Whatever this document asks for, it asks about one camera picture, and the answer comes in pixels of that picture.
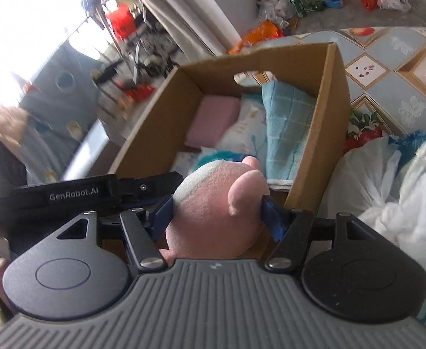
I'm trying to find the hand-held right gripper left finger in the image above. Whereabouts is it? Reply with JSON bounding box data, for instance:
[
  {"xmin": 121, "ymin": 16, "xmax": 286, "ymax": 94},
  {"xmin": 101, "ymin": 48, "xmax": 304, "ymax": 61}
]
[{"xmin": 55, "ymin": 194, "xmax": 175, "ymax": 273}]

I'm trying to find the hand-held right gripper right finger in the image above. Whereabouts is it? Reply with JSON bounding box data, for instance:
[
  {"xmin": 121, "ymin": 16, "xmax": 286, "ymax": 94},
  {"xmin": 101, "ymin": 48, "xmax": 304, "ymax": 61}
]
[{"xmin": 261, "ymin": 194, "xmax": 371, "ymax": 273}]

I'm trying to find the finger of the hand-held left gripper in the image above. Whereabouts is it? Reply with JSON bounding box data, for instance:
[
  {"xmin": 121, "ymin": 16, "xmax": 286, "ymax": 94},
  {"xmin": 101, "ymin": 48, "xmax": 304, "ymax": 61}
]
[{"xmin": 117, "ymin": 172, "xmax": 185, "ymax": 206}]

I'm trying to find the pink white plush toy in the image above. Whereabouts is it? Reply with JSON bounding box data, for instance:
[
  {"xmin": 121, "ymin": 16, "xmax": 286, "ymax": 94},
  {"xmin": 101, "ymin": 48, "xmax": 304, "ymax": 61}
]
[{"xmin": 158, "ymin": 156, "xmax": 272, "ymax": 260}]

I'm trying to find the brown cardboard box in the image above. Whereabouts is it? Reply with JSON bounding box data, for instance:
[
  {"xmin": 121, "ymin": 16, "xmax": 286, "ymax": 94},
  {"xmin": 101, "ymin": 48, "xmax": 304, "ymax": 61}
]
[{"xmin": 102, "ymin": 43, "xmax": 352, "ymax": 260}]

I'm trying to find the grey dotted cloth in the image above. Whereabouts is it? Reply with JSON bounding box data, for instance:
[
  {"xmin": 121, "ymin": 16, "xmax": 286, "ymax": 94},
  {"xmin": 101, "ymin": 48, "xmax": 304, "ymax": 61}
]
[{"xmin": 17, "ymin": 40, "xmax": 106, "ymax": 186}]

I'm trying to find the blue checked towel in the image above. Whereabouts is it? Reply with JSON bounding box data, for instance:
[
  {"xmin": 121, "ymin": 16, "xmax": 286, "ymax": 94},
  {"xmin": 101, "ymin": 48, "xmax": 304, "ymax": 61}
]
[{"xmin": 261, "ymin": 81, "xmax": 317, "ymax": 190}]

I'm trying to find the red floor bag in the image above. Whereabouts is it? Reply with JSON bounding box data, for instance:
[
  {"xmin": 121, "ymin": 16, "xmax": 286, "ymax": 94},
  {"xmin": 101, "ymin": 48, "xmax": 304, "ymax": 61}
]
[{"xmin": 120, "ymin": 83, "xmax": 155, "ymax": 104}]

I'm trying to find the crumpled white plastic bag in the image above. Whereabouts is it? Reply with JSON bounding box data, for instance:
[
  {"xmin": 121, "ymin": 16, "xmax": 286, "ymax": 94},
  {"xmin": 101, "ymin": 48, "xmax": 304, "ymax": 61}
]
[
  {"xmin": 358, "ymin": 136, "xmax": 426, "ymax": 320},
  {"xmin": 318, "ymin": 136, "xmax": 404, "ymax": 222}
]

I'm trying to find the pink sponge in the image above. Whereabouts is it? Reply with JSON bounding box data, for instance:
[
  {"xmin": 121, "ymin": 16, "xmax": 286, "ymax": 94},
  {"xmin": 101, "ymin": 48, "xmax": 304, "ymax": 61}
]
[{"xmin": 185, "ymin": 95, "xmax": 242, "ymax": 148}]

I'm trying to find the blue plastic bag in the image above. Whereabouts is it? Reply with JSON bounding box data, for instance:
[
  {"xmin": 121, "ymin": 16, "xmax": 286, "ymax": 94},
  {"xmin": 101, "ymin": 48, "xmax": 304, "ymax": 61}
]
[{"xmin": 387, "ymin": 131, "xmax": 426, "ymax": 164}]

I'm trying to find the red bag on wheelchair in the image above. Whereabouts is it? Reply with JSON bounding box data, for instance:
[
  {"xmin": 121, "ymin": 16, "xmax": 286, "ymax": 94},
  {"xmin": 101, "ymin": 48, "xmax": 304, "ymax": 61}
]
[{"xmin": 106, "ymin": 3, "xmax": 134, "ymax": 40}]

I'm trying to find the white curtain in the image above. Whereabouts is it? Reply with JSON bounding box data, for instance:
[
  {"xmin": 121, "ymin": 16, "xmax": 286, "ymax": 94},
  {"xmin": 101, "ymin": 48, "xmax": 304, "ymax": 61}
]
[{"xmin": 113, "ymin": 0, "xmax": 243, "ymax": 59}]

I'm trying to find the orange red snack bag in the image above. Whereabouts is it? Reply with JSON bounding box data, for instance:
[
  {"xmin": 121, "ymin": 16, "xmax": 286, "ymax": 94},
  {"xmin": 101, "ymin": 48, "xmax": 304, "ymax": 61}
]
[{"xmin": 228, "ymin": 20, "xmax": 284, "ymax": 55}]

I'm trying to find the fruit print tablecloth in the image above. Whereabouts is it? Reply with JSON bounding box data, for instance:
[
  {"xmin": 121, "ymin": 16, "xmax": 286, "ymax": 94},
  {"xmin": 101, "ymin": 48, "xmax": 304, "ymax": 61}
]
[{"xmin": 289, "ymin": 25, "xmax": 426, "ymax": 153}]

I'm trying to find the pile of clear plastic bags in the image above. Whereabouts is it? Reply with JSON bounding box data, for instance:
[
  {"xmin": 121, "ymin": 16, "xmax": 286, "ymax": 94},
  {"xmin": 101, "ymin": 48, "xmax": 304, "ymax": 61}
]
[{"xmin": 257, "ymin": 0, "xmax": 295, "ymax": 26}]

